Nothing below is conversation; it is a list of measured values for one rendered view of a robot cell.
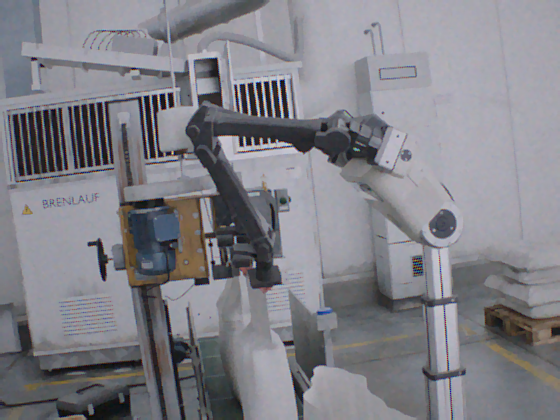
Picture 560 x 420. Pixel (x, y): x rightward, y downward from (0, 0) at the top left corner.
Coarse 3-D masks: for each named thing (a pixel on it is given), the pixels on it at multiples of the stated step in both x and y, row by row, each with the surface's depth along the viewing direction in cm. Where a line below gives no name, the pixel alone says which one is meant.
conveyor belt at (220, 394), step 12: (204, 348) 475; (216, 348) 472; (204, 360) 447; (216, 360) 444; (216, 372) 419; (216, 384) 396; (228, 384) 394; (216, 396) 375; (228, 396) 374; (216, 408) 357; (228, 408) 355; (240, 408) 353; (300, 408) 344
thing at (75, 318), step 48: (48, 96) 570; (96, 96) 578; (144, 96) 591; (240, 96) 595; (288, 96) 597; (48, 144) 584; (96, 144) 589; (144, 144) 594; (240, 144) 602; (288, 144) 599; (48, 192) 578; (96, 192) 582; (192, 192) 591; (288, 192) 600; (48, 240) 580; (288, 240) 602; (48, 288) 582; (96, 288) 586; (192, 288) 595; (48, 336) 584; (96, 336) 589; (288, 336) 610
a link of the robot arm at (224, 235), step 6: (240, 222) 297; (222, 228) 303; (228, 228) 303; (234, 228) 302; (240, 228) 298; (216, 234) 302; (222, 234) 302; (228, 234) 302; (222, 240) 302; (228, 240) 302; (222, 246) 303; (228, 246) 304
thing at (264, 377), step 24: (264, 312) 282; (240, 336) 305; (264, 336) 286; (240, 360) 295; (264, 360) 281; (240, 384) 297; (264, 384) 280; (288, 384) 282; (264, 408) 280; (288, 408) 282
